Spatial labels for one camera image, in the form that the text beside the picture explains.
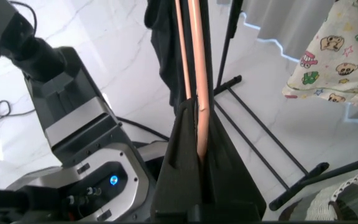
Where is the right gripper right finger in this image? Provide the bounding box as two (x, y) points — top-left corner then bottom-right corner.
(202, 108), (267, 222)

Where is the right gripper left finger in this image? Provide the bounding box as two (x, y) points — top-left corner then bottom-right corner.
(150, 98), (204, 222)

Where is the pink clothes hanger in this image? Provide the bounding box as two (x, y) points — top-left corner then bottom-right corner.
(174, 0), (211, 163)

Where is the dark grey garment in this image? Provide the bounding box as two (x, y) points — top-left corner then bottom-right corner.
(144, 0), (214, 116)

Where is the cream printed garment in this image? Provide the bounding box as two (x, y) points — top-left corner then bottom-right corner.
(282, 0), (358, 112)

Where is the black clothes rack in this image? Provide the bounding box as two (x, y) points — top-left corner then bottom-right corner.
(212, 0), (358, 212)

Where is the white laundry basket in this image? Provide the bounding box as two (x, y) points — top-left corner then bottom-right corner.
(278, 164), (358, 222)

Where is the white curtain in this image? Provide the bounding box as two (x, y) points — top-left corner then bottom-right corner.
(216, 0), (336, 60)

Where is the black cable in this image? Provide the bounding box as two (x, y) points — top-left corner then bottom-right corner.
(0, 99), (37, 132)
(116, 116), (171, 142)
(8, 0), (39, 35)

